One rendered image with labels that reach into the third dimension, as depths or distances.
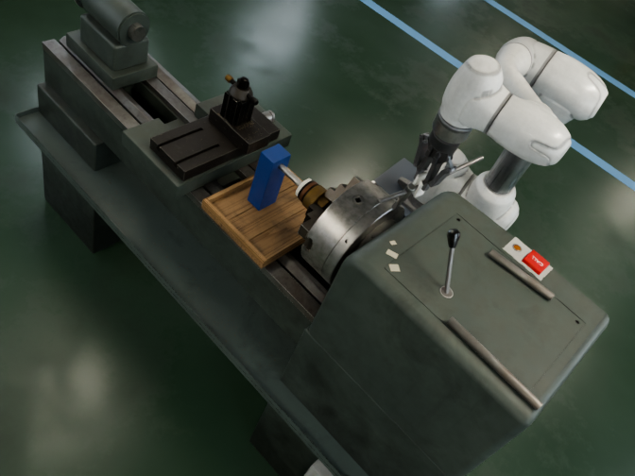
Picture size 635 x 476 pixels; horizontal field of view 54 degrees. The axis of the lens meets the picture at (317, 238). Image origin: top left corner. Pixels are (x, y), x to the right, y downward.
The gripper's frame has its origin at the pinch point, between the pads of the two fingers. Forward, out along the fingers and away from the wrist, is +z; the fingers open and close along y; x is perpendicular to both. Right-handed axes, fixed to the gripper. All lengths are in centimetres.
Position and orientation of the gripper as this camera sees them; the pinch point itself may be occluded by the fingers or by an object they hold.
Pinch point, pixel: (420, 184)
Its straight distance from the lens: 168.0
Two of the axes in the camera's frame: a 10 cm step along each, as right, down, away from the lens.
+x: -8.5, 3.2, -4.3
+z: -2.0, 5.5, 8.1
